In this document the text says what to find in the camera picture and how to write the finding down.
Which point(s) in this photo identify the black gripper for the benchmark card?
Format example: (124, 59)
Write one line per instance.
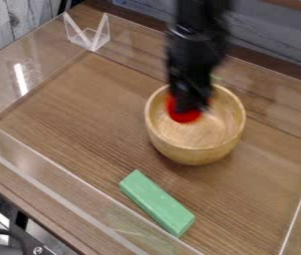
(195, 52)

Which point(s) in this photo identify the red plush strawberry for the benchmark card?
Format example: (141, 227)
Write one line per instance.
(193, 115)

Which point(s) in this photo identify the wooden bowl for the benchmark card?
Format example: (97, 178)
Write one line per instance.
(208, 139)

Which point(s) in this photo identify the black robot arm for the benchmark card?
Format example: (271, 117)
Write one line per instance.
(197, 14)

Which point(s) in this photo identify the green rectangular block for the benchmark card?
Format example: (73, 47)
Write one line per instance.
(165, 210)

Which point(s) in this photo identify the clear acrylic front barrier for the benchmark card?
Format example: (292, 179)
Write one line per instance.
(94, 223)

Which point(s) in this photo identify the clear acrylic corner bracket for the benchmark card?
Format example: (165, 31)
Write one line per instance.
(92, 39)

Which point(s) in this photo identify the black table leg bracket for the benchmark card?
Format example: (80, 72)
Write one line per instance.
(30, 244)

